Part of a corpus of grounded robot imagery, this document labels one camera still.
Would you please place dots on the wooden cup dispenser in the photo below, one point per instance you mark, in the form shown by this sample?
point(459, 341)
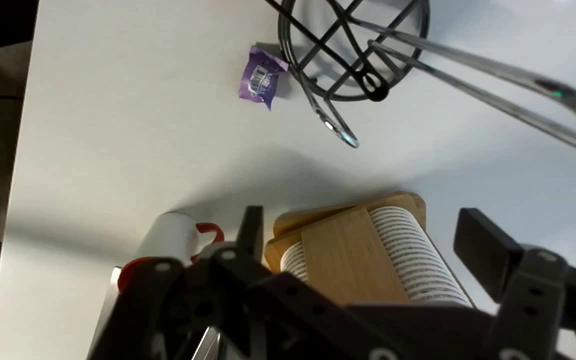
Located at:
point(341, 256)

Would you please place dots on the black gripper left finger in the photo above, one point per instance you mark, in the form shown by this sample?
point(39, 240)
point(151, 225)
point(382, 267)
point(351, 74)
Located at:
point(280, 297)

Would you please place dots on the purple candy wrapper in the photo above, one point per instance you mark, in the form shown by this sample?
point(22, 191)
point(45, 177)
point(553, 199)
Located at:
point(261, 77)

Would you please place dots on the white mug red interior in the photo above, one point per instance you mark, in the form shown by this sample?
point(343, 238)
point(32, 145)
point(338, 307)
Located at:
point(169, 237)

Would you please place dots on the white paper cup stack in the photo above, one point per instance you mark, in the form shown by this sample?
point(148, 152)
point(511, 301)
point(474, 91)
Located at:
point(295, 260)
point(414, 256)

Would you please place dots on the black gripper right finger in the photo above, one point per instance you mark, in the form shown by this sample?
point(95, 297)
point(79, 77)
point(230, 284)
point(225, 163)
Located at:
point(534, 293)

